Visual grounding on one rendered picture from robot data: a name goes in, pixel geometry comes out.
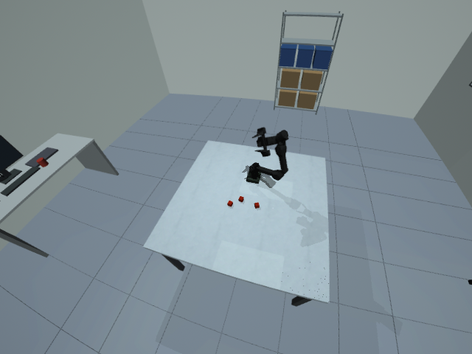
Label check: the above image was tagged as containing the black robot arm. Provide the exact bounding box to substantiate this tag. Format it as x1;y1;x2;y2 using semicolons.
249;130;288;181

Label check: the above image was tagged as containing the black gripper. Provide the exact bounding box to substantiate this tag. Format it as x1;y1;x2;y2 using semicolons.
252;128;275;157

